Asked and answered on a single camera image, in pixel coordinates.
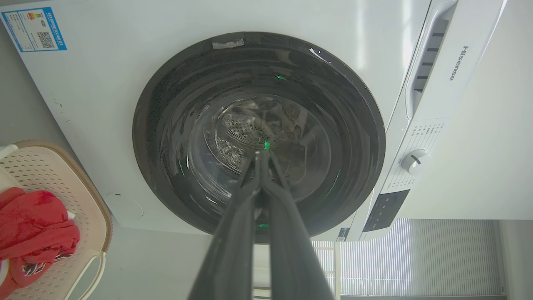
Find round dark washing machine door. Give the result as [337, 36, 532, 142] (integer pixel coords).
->
[132, 32, 386, 244]

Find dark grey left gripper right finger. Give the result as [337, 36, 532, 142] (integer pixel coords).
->
[262, 150, 334, 300]

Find beige perforated laundry basket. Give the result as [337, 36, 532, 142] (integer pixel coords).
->
[0, 140, 113, 300]

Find red garment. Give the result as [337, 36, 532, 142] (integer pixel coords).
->
[0, 187, 80, 298]

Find white washing machine dial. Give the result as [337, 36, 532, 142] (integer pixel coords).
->
[401, 149, 432, 175]

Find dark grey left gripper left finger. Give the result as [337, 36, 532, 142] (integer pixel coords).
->
[188, 150, 263, 300]

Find white Hisense washing machine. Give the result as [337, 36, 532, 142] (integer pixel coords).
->
[0, 0, 533, 243]

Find blue energy label sticker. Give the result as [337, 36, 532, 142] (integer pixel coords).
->
[1, 7, 67, 53]

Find grey tape strip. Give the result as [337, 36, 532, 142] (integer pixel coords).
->
[212, 39, 245, 50]

